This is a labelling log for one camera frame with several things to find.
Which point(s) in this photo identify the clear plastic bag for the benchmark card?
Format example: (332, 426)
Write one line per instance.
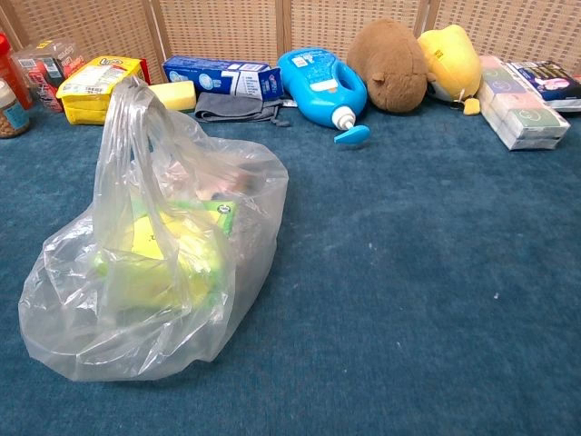
(68, 295)

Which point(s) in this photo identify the yellow snack bag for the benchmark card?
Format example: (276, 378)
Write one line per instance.
(86, 88)

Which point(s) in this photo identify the blue carpet mat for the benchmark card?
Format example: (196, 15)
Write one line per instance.
(386, 272)

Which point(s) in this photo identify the grey cloth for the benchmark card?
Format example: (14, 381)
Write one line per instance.
(227, 108)

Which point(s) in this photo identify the blue detergent pump bottle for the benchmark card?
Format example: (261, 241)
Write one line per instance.
(308, 91)

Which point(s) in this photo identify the green yellow snack package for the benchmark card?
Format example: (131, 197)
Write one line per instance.
(150, 245)

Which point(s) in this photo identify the blue white carton box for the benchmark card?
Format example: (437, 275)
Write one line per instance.
(204, 75)

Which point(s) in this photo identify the yellow sponge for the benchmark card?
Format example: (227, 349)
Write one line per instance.
(174, 95)

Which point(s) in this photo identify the brown plush toy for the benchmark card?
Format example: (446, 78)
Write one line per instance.
(390, 68)

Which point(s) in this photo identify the wicker screen panel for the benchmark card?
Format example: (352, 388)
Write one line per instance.
(218, 27)
(81, 22)
(522, 22)
(345, 18)

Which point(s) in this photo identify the yellow plush toy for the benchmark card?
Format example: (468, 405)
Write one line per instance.
(454, 59)

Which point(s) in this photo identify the pastel tissue multipack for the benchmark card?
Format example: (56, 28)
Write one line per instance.
(522, 113)

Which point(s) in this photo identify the clear box with red print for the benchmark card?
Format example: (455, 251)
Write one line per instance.
(45, 68)

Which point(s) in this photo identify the dark blue pad package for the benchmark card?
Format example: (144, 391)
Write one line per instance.
(549, 82)

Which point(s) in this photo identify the jar of nuts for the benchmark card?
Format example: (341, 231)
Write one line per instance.
(11, 118)

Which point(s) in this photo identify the red bottle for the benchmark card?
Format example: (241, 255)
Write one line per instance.
(11, 68)

